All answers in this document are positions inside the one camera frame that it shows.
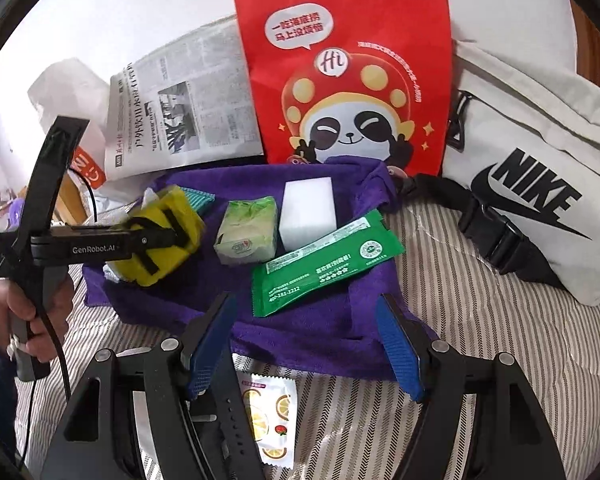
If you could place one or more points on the green tissue pack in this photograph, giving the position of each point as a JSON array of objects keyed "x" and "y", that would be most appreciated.
[{"x": 248, "y": 232}]

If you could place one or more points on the yellow black pouch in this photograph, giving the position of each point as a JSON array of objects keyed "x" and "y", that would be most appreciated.
[{"x": 147, "y": 267}]

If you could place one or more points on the teal striped cloth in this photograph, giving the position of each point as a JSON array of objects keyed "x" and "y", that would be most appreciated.
[{"x": 198, "y": 200}]

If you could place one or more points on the green wet wipe sachet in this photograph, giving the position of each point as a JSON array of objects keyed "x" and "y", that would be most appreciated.
[{"x": 350, "y": 250}]

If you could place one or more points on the purple fleece towel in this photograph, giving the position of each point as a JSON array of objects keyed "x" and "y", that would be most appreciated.
[{"x": 332, "y": 331}]

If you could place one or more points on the white Miniso plastic bag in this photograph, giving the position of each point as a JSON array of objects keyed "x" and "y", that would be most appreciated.
[{"x": 69, "y": 88}]

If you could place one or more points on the folded newspaper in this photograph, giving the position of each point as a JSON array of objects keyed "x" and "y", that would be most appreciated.
[{"x": 187, "y": 103}]

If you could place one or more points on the white sponge block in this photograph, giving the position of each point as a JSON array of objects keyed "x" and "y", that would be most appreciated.
[{"x": 308, "y": 212}]

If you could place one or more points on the person's left hand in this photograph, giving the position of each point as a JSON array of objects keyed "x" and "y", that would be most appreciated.
[{"x": 13, "y": 302}]

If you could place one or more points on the white Nike waist bag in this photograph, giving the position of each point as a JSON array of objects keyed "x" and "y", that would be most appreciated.
[{"x": 522, "y": 168}]

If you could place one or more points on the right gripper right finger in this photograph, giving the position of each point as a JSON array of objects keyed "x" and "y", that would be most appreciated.
[{"x": 510, "y": 437}]

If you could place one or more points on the orange fruit print sachet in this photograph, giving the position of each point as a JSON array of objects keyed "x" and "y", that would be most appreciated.
[{"x": 270, "y": 419}]

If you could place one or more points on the wooden door frame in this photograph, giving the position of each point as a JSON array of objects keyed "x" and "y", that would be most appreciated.
[{"x": 588, "y": 45}]

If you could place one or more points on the striped bed quilt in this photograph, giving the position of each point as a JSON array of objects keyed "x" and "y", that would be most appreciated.
[{"x": 361, "y": 427}]

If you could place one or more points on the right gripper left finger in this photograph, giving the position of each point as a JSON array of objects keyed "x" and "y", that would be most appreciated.
[{"x": 191, "y": 392}]

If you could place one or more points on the purple plush toy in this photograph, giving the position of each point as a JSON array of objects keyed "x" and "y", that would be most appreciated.
[{"x": 10, "y": 214}]

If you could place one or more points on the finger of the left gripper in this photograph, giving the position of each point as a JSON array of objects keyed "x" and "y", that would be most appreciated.
[{"x": 150, "y": 235}]

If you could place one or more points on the red panda paper bag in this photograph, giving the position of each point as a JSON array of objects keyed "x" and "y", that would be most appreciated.
[{"x": 368, "y": 78}]

